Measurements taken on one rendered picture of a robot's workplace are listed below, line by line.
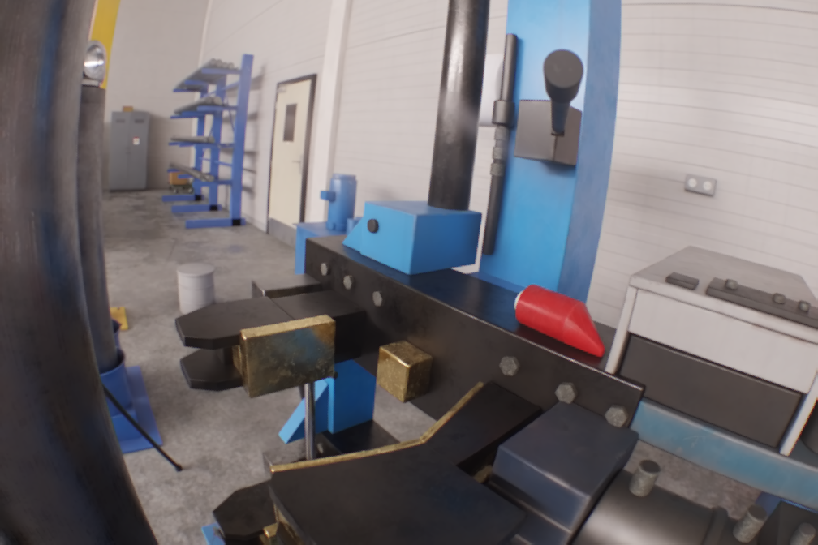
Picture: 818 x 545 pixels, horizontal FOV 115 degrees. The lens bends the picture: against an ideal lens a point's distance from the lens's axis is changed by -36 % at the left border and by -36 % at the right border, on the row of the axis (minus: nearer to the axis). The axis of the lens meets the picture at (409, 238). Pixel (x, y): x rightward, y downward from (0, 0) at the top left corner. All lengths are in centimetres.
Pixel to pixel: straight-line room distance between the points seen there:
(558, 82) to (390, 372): 49
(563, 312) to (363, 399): 66
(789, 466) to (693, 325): 19
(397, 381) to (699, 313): 42
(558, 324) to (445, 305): 17
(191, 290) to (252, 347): 251
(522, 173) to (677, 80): 171
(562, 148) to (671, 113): 171
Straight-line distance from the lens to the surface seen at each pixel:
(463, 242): 77
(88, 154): 163
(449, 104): 78
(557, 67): 27
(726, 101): 230
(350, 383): 98
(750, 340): 43
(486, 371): 56
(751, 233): 224
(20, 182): 33
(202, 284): 310
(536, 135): 64
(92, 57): 179
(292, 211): 510
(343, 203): 319
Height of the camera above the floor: 128
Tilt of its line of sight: 12 degrees down
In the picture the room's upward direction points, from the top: 6 degrees clockwise
